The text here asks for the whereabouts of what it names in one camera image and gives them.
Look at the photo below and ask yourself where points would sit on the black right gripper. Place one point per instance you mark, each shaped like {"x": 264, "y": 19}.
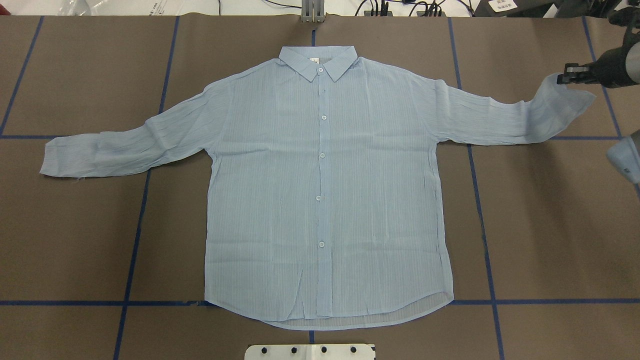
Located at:
{"x": 609, "y": 68}

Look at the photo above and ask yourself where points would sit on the light blue button-up shirt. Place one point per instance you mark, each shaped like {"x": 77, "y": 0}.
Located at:
{"x": 324, "y": 206}

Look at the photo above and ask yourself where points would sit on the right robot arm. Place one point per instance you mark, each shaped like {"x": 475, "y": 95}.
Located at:
{"x": 616, "y": 68}

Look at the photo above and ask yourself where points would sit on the dark grey labelled box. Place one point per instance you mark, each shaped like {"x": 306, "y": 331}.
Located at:
{"x": 512, "y": 8}

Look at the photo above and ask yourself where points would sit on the right orange-port USB hub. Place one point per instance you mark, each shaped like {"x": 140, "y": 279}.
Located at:
{"x": 424, "y": 9}

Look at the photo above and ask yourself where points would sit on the clear plastic bag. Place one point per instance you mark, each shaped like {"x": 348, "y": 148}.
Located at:
{"x": 112, "y": 7}

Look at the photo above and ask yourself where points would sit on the grey aluminium frame post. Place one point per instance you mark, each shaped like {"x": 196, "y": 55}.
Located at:
{"x": 313, "y": 11}

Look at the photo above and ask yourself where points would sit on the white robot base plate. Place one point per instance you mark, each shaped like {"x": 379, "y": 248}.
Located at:
{"x": 335, "y": 351}

